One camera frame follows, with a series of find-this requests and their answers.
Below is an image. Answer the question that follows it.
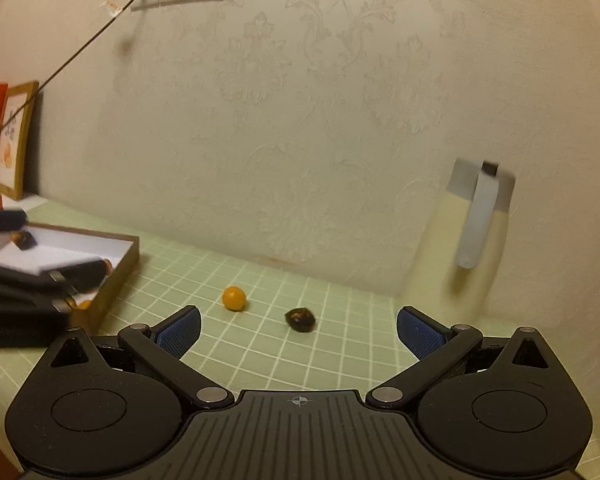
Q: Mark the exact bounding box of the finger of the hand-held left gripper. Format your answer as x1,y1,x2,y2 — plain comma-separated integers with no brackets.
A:
0,207,29,235
0,258,107,294

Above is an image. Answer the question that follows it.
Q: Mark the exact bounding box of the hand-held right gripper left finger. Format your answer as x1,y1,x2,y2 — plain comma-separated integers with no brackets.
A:
47,306,235,408

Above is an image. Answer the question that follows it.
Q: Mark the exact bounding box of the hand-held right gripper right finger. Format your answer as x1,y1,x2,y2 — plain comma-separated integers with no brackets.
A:
365,305,552,408

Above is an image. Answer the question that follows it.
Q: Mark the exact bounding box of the brown cardboard box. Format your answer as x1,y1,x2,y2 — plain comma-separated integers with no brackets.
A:
0,222,141,330

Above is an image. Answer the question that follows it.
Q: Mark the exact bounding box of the small yellow-orange kumquat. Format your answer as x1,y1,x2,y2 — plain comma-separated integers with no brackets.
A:
222,286,248,313

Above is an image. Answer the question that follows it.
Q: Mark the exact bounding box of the cream thermos jug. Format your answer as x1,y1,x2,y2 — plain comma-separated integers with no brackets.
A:
404,157,517,317

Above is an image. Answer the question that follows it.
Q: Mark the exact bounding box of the green checked tablecloth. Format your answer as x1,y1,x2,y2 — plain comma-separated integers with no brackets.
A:
0,195,600,480

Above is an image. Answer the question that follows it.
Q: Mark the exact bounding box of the wooden picture frame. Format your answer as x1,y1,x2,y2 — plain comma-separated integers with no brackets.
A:
0,80,40,200

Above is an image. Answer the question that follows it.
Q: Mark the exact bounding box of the thin dark power cable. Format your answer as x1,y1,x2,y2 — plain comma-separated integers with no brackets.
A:
0,0,146,153

